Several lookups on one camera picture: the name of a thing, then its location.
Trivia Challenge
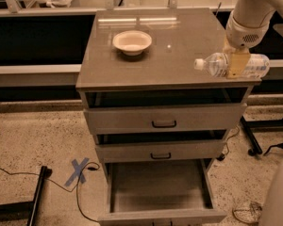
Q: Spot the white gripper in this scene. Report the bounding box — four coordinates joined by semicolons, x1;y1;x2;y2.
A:
225;12;269;79

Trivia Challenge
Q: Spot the clear plastic water bottle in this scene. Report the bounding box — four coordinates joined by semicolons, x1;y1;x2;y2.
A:
194;53;270;78

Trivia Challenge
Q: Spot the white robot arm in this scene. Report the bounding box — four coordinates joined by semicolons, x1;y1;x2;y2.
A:
225;0;283;226

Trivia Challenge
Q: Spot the grey drawer cabinet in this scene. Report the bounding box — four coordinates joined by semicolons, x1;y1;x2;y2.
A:
75;7;261;226

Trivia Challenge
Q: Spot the middle grey drawer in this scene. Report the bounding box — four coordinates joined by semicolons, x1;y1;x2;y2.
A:
95;140;225;163

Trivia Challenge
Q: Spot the top grey drawer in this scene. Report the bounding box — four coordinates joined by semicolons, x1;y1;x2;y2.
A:
84;104;246;135

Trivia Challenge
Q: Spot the bottom grey open drawer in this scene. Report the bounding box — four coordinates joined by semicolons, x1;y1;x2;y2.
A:
98;159;226;226

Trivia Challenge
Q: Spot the black metal stand right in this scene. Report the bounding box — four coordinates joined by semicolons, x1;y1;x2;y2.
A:
241;117;283;156

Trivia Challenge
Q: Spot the black metal stand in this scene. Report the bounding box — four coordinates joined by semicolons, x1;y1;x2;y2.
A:
241;117;283;156
0;166;52;226

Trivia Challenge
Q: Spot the white paper bowl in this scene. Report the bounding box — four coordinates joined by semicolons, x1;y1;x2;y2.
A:
112;30;152;56

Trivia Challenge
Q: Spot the white sneaker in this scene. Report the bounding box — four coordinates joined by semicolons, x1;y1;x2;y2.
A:
232;202;262;224

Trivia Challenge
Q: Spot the blue tape cross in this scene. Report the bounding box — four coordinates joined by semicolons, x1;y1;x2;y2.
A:
64;157;89;186

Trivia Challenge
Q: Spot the black metal stand left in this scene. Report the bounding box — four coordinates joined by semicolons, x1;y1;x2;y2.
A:
0;166;52;226

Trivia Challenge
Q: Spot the black floor cable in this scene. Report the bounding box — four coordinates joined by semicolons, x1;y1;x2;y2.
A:
0;160;102;223

